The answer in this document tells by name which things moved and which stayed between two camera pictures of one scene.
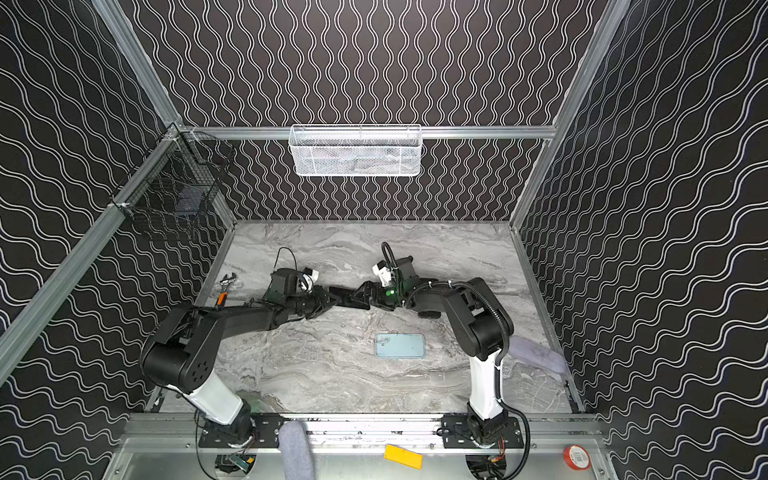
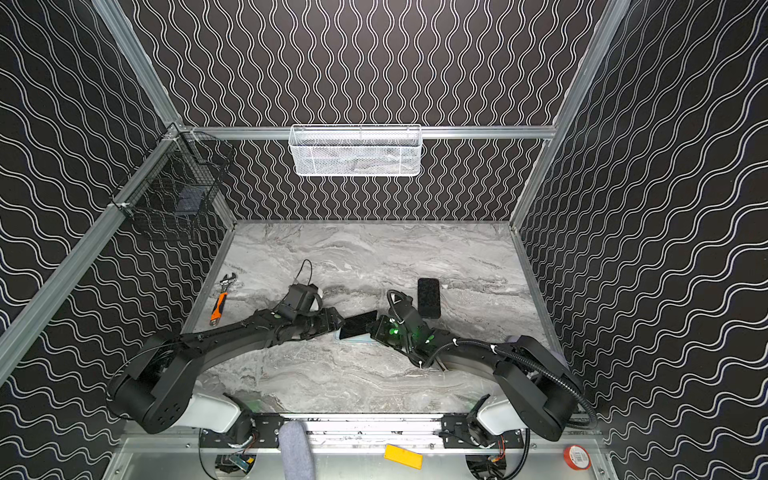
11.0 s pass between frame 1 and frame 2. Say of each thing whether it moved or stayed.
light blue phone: moved
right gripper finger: moved
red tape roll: stayed
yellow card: stayed
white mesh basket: stayed
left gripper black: moved
